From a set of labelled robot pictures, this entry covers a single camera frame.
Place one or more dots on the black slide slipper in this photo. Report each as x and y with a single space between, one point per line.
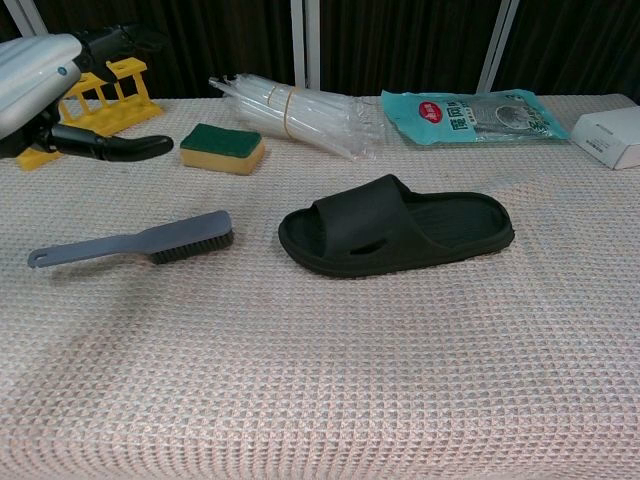
360 220

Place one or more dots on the green yellow sponge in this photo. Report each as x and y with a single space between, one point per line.
220 150

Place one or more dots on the bundle of clear plastic tubes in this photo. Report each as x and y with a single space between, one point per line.
300 115

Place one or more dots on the white aluminium partition post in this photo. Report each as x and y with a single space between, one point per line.
305 40
497 40
25 15

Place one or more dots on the dark green curtain panel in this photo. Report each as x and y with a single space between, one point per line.
200 40
400 40
6 15
575 40

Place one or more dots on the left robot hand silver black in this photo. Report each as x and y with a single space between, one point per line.
35 80

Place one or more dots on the white cardboard box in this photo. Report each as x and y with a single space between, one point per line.
610 135

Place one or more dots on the teal plastic product bag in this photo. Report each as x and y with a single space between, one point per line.
450 120

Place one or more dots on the grey brush black bristles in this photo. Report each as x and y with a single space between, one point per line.
190 227

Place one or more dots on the yellow test tube rack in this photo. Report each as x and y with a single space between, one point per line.
100 117

